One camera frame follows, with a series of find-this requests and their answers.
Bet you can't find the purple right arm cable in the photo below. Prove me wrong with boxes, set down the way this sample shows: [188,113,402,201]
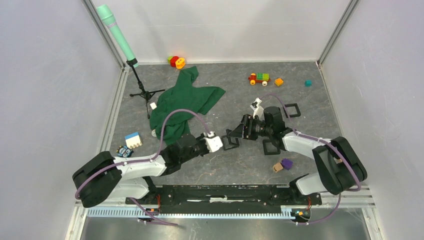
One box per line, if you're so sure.
[259,93,362,226]

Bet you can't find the black tripod microphone stand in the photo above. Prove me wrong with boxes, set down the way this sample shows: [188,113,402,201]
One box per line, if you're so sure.
[126,58,165,119]

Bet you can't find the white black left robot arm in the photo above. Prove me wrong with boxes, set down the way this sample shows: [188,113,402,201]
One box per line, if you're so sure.
[72,133,214,208]

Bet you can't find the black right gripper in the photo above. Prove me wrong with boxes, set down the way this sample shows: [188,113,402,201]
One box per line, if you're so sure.
[228,114,273,141]

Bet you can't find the blue cartoon badge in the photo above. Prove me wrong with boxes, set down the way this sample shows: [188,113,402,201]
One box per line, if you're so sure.
[116,145,134,158]

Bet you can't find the mint green microphone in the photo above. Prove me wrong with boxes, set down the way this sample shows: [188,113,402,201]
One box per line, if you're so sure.
[96,4,138,68]

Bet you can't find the tan wooden block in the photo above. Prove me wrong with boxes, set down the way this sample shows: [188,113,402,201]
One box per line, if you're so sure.
[272,162,284,173]

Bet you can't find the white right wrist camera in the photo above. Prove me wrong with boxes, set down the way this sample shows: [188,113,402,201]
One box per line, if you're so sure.
[250,97,264,119]

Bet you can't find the orange toy brick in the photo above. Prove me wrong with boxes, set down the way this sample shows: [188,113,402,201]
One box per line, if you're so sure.
[274,78,284,87]

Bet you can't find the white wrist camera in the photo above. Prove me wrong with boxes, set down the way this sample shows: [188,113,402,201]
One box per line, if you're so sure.
[203,131,223,153]
[250,97,264,119]

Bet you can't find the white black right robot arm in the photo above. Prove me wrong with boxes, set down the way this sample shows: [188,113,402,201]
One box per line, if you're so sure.
[227,106,368,204]

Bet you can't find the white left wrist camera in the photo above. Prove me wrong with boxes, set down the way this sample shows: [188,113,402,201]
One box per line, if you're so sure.
[203,131,223,153]

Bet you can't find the colourful toy brick car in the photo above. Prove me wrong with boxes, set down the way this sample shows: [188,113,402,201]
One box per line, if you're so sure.
[248,73,271,86]

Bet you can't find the teal small cube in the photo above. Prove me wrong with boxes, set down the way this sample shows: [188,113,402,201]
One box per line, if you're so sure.
[304,80,312,87]

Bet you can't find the red orange green toy blocks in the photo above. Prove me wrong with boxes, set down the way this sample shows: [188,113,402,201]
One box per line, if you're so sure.
[167,55,186,70]

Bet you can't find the blue white toy brick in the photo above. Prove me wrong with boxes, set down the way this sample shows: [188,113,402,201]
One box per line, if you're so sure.
[124,132,143,149]

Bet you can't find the green fabric garment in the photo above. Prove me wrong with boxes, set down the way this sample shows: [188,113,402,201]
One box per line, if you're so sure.
[149,66,226,145]

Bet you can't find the black square frame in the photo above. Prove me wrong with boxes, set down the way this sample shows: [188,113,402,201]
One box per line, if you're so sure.
[283,103,302,118]

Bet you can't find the purple toy block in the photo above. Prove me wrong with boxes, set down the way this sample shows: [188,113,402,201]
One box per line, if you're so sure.
[280,158,293,170]

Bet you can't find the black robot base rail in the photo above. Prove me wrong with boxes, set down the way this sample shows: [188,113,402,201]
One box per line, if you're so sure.
[136,180,322,214]

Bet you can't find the black display frame box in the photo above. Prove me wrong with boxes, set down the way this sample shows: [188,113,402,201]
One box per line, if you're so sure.
[220,129,240,151]

